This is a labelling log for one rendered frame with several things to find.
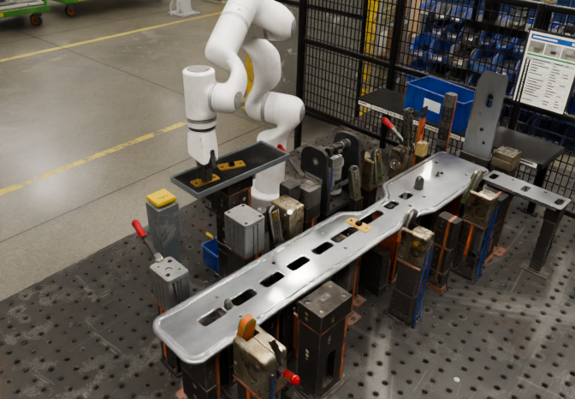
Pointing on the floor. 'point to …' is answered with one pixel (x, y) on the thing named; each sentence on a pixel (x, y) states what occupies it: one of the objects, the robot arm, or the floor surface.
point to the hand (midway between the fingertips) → (204, 173)
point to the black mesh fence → (413, 52)
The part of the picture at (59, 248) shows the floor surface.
